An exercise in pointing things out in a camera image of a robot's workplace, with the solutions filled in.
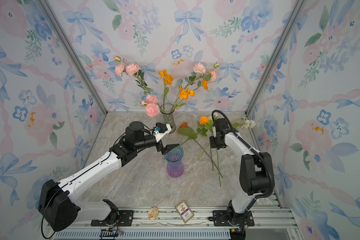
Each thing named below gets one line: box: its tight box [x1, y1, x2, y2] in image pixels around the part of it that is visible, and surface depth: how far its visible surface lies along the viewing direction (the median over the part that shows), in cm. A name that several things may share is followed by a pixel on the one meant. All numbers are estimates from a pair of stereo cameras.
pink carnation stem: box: [140, 94, 163, 118], surface depth 79 cm
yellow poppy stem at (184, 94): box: [172, 79, 209, 112], surface depth 81 cm
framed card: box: [175, 200, 195, 224], surface depth 76 cm
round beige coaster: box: [147, 206, 159, 220], surface depth 78 cm
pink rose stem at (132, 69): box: [113, 55, 153, 95], surface depth 78 cm
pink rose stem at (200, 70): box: [184, 62, 219, 89], surface depth 87 cm
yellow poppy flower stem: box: [158, 69, 174, 112], surface depth 86 cm
